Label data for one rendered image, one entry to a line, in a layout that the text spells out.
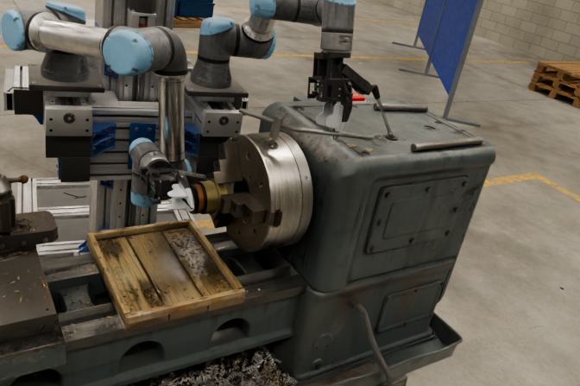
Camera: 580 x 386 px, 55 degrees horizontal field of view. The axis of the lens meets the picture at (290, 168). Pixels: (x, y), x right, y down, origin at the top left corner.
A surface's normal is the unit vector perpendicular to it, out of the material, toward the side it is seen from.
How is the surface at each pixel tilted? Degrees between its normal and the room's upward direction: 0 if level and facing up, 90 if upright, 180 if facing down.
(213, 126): 90
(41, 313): 0
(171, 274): 0
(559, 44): 90
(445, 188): 90
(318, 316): 90
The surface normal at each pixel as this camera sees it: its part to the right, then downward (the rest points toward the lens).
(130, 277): 0.18, -0.89
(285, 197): 0.54, 0.05
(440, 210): 0.51, 0.44
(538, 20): -0.84, 0.08
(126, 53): -0.35, 0.32
